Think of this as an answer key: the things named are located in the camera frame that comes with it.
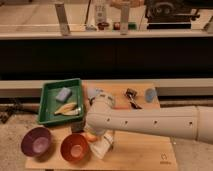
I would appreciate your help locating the orange apple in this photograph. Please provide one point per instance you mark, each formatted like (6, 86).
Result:
(90, 137)

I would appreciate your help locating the white cup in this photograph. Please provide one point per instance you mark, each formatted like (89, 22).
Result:
(100, 147)

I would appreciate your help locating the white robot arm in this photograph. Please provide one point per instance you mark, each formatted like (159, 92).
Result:
(188, 122)

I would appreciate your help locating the red bowl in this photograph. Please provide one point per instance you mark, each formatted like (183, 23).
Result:
(74, 148)

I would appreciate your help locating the purple bowl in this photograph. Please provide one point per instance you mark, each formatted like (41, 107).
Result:
(36, 142)

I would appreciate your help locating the orange carrot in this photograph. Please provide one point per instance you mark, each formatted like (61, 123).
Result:
(121, 108)

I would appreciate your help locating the blue sponge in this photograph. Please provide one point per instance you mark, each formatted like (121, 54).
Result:
(63, 94)

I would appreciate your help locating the blue round object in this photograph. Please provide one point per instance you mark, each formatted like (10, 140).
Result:
(150, 94)

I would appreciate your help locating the dark scrub sponge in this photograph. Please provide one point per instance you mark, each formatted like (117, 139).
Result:
(77, 127)

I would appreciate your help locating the green plastic tray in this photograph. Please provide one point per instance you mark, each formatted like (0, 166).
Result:
(49, 104)

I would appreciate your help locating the wooden cutting board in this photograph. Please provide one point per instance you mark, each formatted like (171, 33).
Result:
(130, 152)

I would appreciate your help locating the white bottle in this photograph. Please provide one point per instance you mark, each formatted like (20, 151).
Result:
(100, 11)

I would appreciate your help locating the black machine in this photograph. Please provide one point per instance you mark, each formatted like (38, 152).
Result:
(169, 14)

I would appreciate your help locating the grey post right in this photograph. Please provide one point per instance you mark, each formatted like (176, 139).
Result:
(124, 18)

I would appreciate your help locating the grey post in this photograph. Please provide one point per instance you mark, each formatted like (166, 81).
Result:
(124, 18)
(62, 19)

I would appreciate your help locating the grey post left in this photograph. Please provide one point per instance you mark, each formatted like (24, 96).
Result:
(62, 19)

